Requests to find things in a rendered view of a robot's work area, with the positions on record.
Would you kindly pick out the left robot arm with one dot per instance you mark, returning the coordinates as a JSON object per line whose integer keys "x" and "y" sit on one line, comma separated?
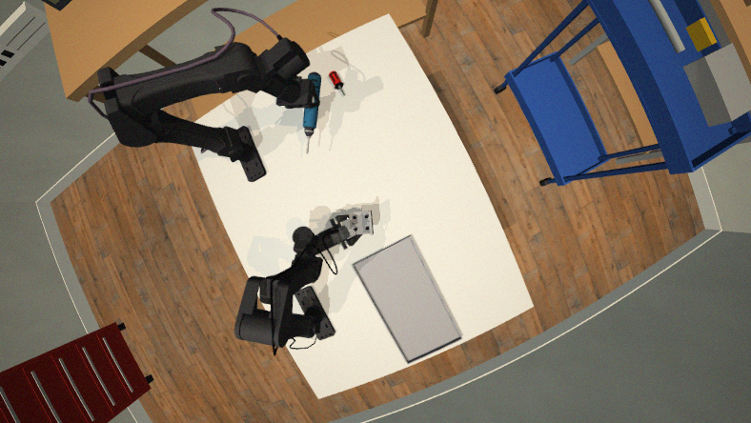
{"x": 138, "y": 121}

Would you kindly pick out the red hand screwdriver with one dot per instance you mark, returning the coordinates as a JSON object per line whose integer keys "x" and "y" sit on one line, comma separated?
{"x": 336, "y": 81}

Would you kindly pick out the grey l-shaped bracket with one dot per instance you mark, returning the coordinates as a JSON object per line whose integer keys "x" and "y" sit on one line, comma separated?
{"x": 361, "y": 222}

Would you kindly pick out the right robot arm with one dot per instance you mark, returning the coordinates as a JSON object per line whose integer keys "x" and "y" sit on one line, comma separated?
{"x": 255, "y": 325}

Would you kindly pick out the dark blue electric screwdriver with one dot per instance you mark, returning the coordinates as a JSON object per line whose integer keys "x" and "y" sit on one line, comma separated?
{"x": 310, "y": 115}

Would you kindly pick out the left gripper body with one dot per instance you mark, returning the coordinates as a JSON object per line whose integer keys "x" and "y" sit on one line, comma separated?
{"x": 296, "y": 93}

